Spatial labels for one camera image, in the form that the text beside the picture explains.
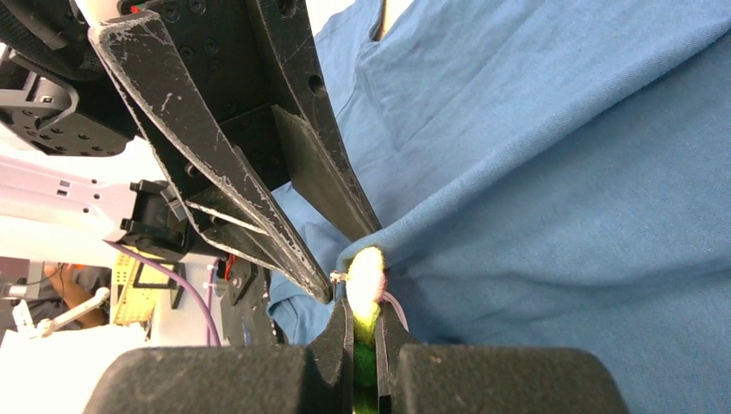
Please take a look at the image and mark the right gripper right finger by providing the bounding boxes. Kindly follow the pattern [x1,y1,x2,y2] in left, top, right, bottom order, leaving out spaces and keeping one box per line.
[376,303,628,413]

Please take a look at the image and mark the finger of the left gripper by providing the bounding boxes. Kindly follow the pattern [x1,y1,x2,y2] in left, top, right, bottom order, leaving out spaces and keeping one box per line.
[88,11,333,303]
[245,1,381,241]

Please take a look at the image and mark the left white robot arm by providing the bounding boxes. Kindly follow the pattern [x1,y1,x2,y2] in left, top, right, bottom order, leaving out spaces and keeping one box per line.
[1,1,380,303]

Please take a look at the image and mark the colourful plush flower brooch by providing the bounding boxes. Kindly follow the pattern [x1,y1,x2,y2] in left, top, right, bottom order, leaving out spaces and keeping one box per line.
[330,247,413,413]

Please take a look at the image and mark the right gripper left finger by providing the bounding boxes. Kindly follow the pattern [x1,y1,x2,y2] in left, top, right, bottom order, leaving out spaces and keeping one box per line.
[84,299,354,413]

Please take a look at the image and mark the blue t-shirt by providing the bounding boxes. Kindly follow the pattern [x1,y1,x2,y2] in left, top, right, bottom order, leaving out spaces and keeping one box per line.
[275,1,730,413]

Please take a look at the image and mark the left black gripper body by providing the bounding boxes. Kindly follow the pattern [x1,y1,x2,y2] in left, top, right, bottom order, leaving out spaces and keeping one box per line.
[1,1,291,195]

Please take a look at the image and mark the person's bare forearm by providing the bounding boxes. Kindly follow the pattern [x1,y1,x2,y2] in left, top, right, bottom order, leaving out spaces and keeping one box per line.
[43,264,98,316]

